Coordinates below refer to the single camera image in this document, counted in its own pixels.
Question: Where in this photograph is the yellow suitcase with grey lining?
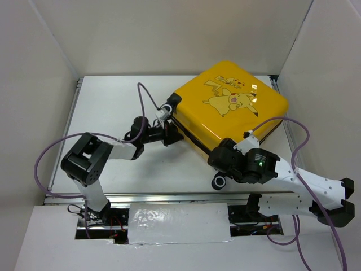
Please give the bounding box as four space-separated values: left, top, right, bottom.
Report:
163 60 288 162

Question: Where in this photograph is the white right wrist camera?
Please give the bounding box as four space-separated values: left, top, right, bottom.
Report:
233 130 259 155

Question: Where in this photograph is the aluminium front rail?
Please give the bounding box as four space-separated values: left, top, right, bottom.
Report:
42 190 314 206

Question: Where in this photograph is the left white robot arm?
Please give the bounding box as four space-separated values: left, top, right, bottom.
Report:
60 116 183 225

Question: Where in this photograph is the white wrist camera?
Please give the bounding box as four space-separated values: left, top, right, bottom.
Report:
155 104 173 122
233 130 259 155

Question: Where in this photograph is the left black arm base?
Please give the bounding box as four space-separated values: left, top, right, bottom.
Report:
67 204 129 244

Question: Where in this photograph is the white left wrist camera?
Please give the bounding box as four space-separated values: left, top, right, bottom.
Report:
155 104 173 122

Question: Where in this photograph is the white foil cover sheet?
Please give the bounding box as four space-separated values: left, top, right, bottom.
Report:
127 203 232 244

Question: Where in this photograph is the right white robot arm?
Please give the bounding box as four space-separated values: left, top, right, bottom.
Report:
208 136 355 228

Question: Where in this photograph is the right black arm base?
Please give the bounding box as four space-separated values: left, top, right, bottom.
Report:
228 194 283 237

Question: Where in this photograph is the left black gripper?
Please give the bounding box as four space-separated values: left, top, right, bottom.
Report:
142 120 184 148

